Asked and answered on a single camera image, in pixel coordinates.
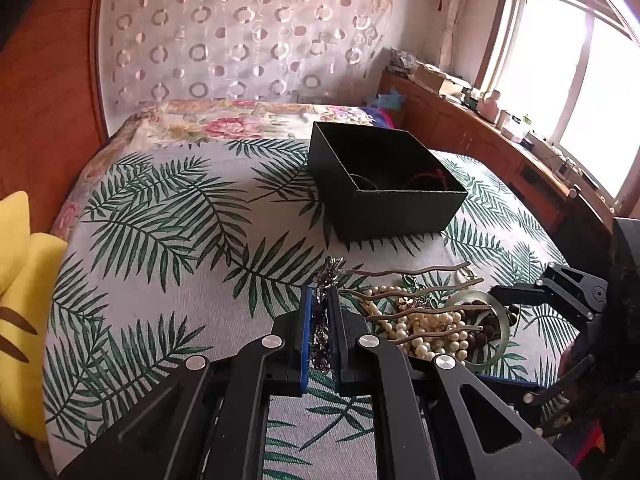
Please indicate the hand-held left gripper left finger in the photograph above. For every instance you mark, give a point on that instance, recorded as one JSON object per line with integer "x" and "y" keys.
{"x": 303, "y": 345}

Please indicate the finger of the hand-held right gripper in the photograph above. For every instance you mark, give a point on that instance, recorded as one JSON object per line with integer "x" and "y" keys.
{"x": 560, "y": 292}
{"x": 560, "y": 379}

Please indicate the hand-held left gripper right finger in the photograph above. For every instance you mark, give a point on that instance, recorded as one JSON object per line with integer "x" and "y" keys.
{"x": 338, "y": 347}

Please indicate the black cardboard box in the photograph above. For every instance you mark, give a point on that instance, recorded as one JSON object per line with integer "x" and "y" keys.
{"x": 400, "y": 210}

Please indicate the pale green jade bangle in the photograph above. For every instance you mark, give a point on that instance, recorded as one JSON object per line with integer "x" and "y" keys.
{"x": 502, "y": 332}

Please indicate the wavy bronze hair comb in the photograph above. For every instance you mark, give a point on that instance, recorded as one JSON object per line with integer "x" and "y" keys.
{"x": 430, "y": 311}

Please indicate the leaf print bed sheet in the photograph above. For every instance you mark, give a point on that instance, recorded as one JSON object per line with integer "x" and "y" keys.
{"x": 165, "y": 240}

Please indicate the long wooden cabinet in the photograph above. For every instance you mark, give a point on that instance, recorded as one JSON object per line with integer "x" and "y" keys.
{"x": 470, "y": 135}

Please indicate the white bottle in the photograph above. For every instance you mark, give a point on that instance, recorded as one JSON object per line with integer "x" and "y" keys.
{"x": 491, "y": 105}

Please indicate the small cardboard box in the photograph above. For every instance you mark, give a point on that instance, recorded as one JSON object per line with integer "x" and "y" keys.
{"x": 429, "y": 79}

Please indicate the blue cloth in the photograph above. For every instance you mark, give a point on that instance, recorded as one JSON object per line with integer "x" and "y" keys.
{"x": 391, "y": 100}

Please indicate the pile of papers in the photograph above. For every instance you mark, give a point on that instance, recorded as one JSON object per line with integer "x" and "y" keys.
{"x": 406, "y": 61}

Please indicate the yellow plush toy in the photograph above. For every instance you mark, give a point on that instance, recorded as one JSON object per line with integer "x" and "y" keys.
{"x": 25, "y": 320}

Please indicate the pale patterned curtain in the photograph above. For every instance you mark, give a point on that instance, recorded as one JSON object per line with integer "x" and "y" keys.
{"x": 465, "y": 5}

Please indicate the circle pattern headboard panel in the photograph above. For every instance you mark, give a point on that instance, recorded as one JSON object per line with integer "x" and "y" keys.
{"x": 240, "y": 35}

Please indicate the wooden headboard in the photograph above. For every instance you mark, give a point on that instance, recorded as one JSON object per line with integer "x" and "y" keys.
{"x": 45, "y": 110}

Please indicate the wooden frame window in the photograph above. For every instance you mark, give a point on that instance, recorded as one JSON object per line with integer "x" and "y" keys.
{"x": 565, "y": 70}

